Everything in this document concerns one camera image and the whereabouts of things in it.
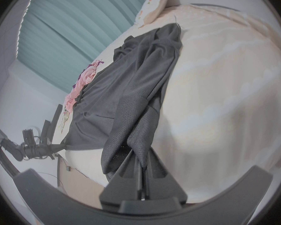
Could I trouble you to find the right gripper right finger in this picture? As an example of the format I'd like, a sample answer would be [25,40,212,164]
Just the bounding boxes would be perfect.
[142,147,188,206]

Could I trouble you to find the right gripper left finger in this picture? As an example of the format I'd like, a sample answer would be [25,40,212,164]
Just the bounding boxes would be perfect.
[99,149,142,207]

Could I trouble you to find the black T-shirt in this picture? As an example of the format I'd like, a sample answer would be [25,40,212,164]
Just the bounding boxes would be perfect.
[61,23,184,181]

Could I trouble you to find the bed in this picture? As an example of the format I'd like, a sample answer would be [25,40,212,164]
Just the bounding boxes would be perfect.
[57,0,281,207]

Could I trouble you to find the white printed pyjama garment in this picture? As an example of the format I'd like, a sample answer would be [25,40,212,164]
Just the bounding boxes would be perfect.
[60,109,72,134]

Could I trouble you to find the pink garment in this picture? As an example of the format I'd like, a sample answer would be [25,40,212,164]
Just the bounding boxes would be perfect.
[64,60,104,113]

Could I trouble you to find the blue-green curtain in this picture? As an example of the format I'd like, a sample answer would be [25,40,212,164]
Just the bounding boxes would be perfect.
[15,0,150,94]

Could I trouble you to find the white printed pillow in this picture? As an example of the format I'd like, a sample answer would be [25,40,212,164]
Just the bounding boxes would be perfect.
[135,0,172,28]

